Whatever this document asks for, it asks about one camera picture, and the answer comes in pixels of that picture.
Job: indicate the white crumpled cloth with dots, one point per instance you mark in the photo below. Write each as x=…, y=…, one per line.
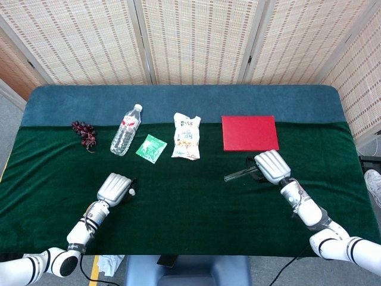
x=110, y=265

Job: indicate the woven folding screen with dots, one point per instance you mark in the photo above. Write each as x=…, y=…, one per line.
x=196, y=38

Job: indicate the clear glass test tube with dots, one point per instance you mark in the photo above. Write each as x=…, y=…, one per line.
x=235, y=175

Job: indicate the blue table cover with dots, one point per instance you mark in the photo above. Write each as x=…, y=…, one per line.
x=178, y=101

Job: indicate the white snack bag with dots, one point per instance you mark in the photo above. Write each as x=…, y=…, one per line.
x=186, y=137

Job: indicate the green velvet cloth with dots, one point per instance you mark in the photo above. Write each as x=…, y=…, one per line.
x=190, y=220

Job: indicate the clear plastic water bottle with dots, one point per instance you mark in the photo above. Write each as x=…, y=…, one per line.
x=125, y=134

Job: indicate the green sachet packet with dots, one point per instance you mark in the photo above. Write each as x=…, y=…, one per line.
x=151, y=148

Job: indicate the white sneaker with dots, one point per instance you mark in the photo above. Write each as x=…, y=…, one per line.
x=373, y=184

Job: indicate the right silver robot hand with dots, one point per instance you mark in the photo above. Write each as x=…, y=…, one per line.
x=274, y=167

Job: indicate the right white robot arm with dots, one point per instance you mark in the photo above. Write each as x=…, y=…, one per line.
x=309, y=211

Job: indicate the white rubber stopper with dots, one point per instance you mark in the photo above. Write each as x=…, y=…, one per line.
x=132, y=192

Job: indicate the black box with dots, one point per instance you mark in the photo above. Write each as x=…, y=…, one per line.
x=370, y=165

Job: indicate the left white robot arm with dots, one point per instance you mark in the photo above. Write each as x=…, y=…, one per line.
x=78, y=233

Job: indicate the dark red grape bunch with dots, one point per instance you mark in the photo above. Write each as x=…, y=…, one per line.
x=84, y=131

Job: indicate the yellow floor tape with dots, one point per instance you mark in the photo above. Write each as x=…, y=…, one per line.
x=94, y=271

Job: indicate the red flat board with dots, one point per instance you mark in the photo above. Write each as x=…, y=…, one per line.
x=250, y=132

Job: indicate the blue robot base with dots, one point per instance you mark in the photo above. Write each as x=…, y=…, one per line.
x=190, y=272

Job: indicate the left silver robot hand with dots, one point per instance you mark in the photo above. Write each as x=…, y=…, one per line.
x=114, y=189

